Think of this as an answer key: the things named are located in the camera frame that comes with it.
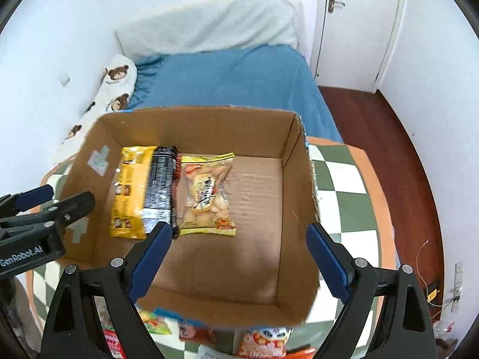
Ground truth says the green white checkered rug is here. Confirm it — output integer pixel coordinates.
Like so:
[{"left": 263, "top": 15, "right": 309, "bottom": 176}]
[{"left": 24, "top": 138, "right": 397, "bottom": 358}]

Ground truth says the small red snack packet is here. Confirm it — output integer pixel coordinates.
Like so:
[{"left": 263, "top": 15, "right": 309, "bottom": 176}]
[{"left": 95, "top": 296, "right": 127, "bottom": 359}]

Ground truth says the bright orange snack bag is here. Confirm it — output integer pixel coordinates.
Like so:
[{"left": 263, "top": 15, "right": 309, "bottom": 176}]
[{"left": 283, "top": 347, "right": 317, "bottom": 359}]

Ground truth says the white pillow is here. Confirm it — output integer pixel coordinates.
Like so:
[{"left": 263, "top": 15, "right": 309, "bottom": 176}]
[{"left": 116, "top": 0, "right": 307, "bottom": 62}]

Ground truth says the blue bed sheet mattress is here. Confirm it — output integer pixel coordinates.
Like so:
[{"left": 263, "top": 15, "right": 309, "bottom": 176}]
[{"left": 129, "top": 45, "right": 342, "bottom": 143}]

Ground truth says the metal door handle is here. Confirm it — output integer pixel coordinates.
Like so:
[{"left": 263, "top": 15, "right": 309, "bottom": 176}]
[{"left": 327, "top": 0, "right": 345, "bottom": 14}]

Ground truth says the yellow and black snack pack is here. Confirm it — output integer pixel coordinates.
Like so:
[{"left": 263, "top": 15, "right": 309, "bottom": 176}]
[{"left": 110, "top": 146, "right": 180, "bottom": 240}]

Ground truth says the white door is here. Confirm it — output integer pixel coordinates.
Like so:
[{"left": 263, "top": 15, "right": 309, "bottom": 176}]
[{"left": 316, "top": 0, "right": 399, "bottom": 92}]

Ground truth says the bear print white blanket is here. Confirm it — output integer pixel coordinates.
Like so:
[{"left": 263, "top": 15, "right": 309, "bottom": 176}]
[{"left": 54, "top": 54, "right": 137, "bottom": 164}]

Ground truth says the orange panda snack bag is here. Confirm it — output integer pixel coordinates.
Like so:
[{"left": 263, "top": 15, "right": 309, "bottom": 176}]
[{"left": 238, "top": 327, "right": 292, "bottom": 358}]

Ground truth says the green fruit candy bag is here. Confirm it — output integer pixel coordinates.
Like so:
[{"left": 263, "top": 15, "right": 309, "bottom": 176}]
[{"left": 137, "top": 307, "right": 172, "bottom": 335}]

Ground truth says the red-brown snack bag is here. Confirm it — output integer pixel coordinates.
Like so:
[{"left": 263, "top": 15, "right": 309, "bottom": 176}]
[{"left": 178, "top": 322, "right": 216, "bottom": 345}]

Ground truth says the cardboard box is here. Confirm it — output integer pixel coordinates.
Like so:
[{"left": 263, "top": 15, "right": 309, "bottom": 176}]
[{"left": 62, "top": 106, "right": 319, "bottom": 328}]

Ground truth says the yellow cracker snack bag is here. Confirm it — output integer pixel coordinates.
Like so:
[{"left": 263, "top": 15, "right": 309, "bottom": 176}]
[{"left": 178, "top": 152, "right": 236, "bottom": 237}]

